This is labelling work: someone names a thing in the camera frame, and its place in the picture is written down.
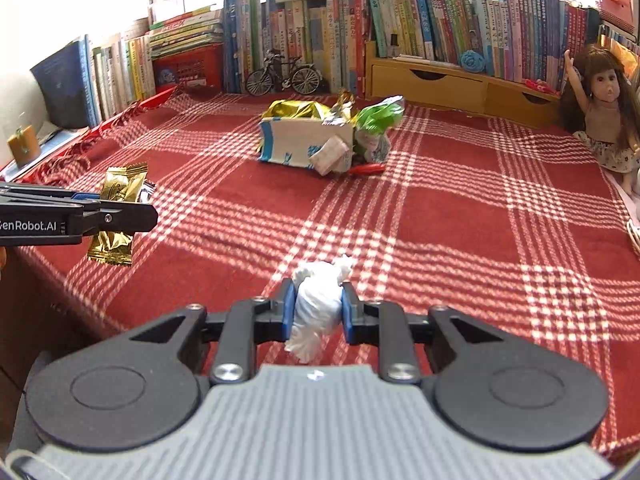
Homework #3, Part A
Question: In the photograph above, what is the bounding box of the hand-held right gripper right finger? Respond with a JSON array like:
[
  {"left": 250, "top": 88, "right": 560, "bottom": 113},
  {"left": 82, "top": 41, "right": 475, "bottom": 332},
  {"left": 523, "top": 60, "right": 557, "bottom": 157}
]
[{"left": 341, "top": 282, "right": 506, "bottom": 385}]

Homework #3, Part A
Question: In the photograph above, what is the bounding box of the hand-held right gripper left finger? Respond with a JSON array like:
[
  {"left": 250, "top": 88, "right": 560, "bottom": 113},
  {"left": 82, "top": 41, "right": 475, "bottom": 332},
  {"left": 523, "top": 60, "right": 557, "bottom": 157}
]
[{"left": 130, "top": 278, "right": 297, "bottom": 385}]

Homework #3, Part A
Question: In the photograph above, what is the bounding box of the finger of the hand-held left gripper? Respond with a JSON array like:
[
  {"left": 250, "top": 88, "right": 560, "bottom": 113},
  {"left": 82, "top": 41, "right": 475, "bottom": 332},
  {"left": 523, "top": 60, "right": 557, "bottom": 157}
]
[
  {"left": 0, "top": 182, "right": 101, "bottom": 203},
  {"left": 0, "top": 196, "right": 159, "bottom": 235}
]

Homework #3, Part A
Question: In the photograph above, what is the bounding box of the white tissue wad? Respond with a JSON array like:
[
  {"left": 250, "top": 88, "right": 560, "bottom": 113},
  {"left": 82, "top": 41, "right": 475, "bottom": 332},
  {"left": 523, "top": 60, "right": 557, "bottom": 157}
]
[{"left": 284, "top": 255, "right": 357, "bottom": 362}]

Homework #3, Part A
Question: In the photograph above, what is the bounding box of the gold candy wrapper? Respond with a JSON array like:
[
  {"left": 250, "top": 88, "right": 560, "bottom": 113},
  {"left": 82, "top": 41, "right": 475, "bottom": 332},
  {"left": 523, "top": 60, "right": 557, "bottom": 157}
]
[{"left": 87, "top": 162, "right": 157, "bottom": 267}]

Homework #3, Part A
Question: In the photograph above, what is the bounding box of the small white paper packet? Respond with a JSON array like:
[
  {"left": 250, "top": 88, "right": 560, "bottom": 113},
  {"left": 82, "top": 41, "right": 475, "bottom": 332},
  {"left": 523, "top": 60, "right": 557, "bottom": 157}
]
[{"left": 308, "top": 135, "right": 350, "bottom": 177}]

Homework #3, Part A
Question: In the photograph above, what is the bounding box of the small orange box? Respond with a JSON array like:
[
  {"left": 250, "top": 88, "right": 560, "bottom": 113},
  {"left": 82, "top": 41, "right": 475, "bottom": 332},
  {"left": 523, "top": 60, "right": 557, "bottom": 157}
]
[{"left": 7, "top": 124, "right": 41, "bottom": 166}]

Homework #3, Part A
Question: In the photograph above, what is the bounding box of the dark blue folder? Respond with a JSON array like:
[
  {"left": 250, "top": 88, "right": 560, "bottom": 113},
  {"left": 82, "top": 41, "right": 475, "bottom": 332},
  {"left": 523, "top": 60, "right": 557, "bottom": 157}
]
[{"left": 29, "top": 39, "right": 99, "bottom": 129}]

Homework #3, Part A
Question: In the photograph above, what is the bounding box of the row of thin books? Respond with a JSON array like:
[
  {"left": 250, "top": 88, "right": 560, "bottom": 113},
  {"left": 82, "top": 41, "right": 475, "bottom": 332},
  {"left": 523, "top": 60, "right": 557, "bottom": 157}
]
[{"left": 89, "top": 32, "right": 157, "bottom": 122}]

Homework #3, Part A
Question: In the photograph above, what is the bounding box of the red checked blanket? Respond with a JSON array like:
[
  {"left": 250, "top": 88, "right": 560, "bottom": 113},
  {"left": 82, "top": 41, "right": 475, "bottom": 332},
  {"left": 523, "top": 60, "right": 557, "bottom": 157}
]
[{"left": 0, "top": 87, "right": 640, "bottom": 462}]

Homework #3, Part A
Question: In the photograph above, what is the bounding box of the red plastic basket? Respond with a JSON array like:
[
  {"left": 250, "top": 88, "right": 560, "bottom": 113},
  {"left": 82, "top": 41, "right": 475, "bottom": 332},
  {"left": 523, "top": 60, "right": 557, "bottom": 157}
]
[{"left": 151, "top": 42, "right": 226, "bottom": 97}]

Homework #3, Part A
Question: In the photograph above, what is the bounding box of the white blue carton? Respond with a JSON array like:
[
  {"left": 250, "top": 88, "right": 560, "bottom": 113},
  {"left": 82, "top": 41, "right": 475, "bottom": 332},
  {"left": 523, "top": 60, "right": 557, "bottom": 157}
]
[{"left": 257, "top": 116, "right": 355, "bottom": 175}]

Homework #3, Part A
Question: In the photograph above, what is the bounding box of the stack of flat books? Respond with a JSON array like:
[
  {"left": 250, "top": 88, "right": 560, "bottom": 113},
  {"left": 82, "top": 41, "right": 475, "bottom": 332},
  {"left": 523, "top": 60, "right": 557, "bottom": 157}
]
[{"left": 147, "top": 5, "right": 225, "bottom": 59}]

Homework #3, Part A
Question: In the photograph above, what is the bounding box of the gold foil bag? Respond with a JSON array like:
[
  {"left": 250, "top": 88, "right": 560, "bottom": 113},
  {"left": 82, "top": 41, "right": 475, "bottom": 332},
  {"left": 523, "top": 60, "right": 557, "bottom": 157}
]
[{"left": 267, "top": 99, "right": 331, "bottom": 122}]

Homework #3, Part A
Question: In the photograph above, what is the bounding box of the green plastic bag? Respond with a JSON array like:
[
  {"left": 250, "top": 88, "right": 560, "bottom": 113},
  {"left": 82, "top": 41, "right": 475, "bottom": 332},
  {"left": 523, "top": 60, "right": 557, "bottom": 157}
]
[{"left": 353, "top": 94, "right": 406, "bottom": 163}]

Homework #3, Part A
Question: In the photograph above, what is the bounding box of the black bicycle model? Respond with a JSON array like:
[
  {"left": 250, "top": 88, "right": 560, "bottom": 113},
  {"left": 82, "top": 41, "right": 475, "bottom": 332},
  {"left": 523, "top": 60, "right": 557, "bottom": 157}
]
[{"left": 244, "top": 48, "right": 324, "bottom": 97}]

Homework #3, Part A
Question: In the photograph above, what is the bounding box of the row of upright books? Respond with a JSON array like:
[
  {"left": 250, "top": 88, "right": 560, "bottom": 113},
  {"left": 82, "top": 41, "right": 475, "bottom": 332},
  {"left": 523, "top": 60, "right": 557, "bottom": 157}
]
[{"left": 223, "top": 0, "right": 372, "bottom": 96}]

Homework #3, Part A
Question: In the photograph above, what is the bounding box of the wooden drawer organiser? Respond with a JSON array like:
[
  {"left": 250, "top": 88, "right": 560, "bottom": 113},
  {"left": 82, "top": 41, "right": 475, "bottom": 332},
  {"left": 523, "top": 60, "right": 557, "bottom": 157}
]
[{"left": 364, "top": 41, "right": 562, "bottom": 129}]

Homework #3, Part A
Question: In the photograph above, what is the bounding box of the blue yarn flower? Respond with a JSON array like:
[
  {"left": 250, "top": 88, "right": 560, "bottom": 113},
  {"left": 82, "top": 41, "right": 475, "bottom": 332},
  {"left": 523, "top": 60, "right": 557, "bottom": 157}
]
[{"left": 459, "top": 49, "right": 487, "bottom": 75}]

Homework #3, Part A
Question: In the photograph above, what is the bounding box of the small red trinket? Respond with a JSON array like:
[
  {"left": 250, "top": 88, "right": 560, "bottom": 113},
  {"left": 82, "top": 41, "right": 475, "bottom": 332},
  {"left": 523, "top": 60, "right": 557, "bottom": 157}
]
[{"left": 522, "top": 78, "right": 561, "bottom": 96}]

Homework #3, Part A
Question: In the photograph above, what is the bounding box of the long row of colourful books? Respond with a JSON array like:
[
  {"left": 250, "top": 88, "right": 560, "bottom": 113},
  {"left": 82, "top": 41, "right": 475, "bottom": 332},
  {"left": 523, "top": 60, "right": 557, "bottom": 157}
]
[{"left": 364, "top": 0, "right": 602, "bottom": 87}]

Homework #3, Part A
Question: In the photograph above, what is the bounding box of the brown-haired doll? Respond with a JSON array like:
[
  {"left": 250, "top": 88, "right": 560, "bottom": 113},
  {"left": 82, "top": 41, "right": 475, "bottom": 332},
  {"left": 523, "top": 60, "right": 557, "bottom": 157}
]
[{"left": 557, "top": 43, "right": 640, "bottom": 175}]

